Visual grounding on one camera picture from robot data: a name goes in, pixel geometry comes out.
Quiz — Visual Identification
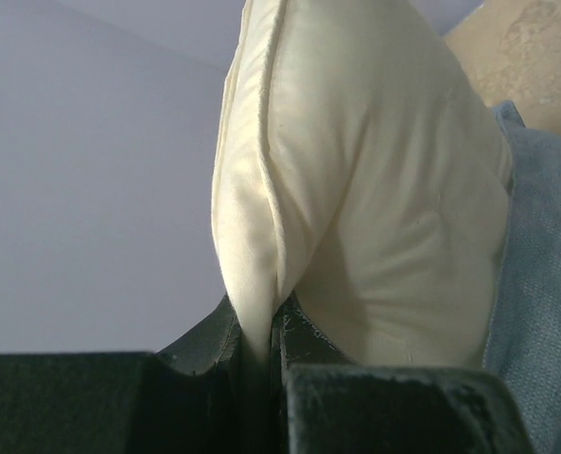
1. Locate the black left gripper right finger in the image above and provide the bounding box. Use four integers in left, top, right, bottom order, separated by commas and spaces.
270, 295, 534, 453

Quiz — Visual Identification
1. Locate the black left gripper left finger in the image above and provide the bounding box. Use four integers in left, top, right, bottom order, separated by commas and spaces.
0, 300, 266, 453

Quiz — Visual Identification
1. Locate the cream white pillow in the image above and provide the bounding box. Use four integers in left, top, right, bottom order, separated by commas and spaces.
211, 1, 512, 368

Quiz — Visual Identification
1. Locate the green beige blue pillowcase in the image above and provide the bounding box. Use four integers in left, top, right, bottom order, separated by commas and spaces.
483, 101, 561, 453

